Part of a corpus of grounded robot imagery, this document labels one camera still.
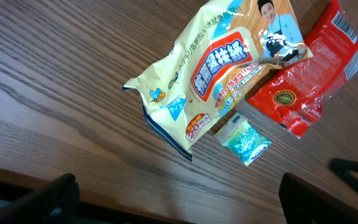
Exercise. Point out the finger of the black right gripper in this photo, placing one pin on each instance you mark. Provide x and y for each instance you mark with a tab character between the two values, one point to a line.
343	168

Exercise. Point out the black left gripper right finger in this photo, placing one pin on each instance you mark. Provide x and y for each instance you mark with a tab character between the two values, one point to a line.
303	202

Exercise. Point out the green packet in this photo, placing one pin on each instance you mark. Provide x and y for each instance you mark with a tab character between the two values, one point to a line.
242	139

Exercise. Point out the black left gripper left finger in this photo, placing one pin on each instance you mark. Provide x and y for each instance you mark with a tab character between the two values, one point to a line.
55	202

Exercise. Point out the yellow wet wipes pack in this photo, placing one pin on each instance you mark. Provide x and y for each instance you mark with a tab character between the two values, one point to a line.
227	47

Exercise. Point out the red snack bag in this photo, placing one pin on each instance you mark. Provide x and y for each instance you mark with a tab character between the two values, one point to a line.
294	97

